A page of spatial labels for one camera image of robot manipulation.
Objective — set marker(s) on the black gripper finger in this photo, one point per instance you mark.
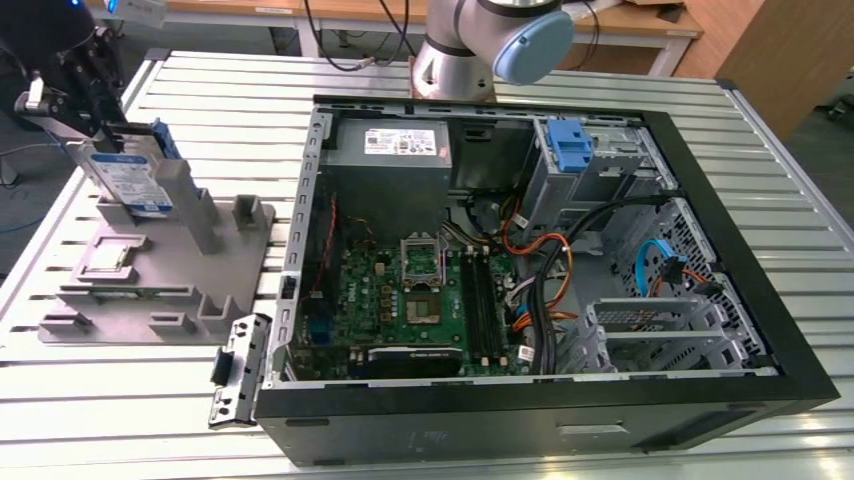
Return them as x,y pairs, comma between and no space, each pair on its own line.
80,90
109,90

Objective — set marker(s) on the hard disk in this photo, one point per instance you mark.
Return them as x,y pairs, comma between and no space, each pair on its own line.
127,180

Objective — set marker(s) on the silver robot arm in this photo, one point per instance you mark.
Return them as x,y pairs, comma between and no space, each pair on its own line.
454,60

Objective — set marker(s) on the grey metal disk bay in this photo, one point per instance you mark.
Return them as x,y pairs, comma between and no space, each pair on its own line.
660,336

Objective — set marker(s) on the silver CPU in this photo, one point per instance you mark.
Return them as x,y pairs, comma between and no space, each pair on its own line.
109,262

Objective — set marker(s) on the green RAM stick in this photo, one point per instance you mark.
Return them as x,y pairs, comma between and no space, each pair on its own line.
120,295

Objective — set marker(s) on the grey parts rack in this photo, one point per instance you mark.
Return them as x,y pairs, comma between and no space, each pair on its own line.
173,290

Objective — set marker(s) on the grey power supply unit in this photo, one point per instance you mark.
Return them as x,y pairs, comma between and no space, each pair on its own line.
400,145

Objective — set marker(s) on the green motherboard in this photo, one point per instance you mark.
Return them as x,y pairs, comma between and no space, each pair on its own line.
360,300

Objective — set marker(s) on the grey metal slot retainer flap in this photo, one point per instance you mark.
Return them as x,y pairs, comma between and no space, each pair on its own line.
243,360

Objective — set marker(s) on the metal locking lever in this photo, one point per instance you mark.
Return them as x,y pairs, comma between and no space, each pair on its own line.
443,260

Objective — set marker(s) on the CPU socket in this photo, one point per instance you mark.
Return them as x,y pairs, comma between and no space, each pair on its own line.
423,307

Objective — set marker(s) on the black RAM slot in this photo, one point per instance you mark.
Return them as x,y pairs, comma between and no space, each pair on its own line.
488,305
478,305
470,305
496,305

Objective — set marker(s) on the blue plastic drive latch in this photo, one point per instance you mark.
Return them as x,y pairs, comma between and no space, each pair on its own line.
567,145

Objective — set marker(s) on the black graphics card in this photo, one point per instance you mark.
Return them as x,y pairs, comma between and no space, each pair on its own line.
414,360

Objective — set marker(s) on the grey metal drive cage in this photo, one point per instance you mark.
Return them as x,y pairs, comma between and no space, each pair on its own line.
600,185

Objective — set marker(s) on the black PC case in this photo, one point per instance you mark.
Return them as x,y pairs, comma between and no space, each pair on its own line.
467,425

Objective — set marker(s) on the wooden cabinet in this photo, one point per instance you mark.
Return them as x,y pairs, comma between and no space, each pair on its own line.
787,60

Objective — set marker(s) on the grey side camera mount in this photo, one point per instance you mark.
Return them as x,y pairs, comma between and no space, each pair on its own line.
40,107

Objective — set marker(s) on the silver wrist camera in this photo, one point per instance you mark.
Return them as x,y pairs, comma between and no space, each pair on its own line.
140,14

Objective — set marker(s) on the wooden desk white frame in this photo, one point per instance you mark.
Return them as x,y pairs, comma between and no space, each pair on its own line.
233,7
640,22

